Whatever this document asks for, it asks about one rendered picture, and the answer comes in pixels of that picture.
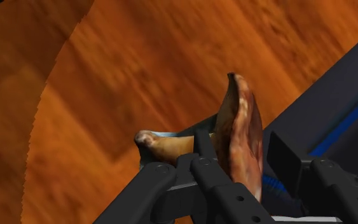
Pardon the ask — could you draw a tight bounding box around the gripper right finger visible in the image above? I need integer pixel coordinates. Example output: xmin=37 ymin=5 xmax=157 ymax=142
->
xmin=266 ymin=131 xmax=358 ymax=224

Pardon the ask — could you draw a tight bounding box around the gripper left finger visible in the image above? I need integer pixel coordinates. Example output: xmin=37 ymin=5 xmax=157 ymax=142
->
xmin=93 ymin=128 xmax=276 ymax=224

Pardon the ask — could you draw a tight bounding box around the brown mushroom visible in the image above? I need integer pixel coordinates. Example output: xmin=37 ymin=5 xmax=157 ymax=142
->
xmin=134 ymin=72 xmax=264 ymax=203

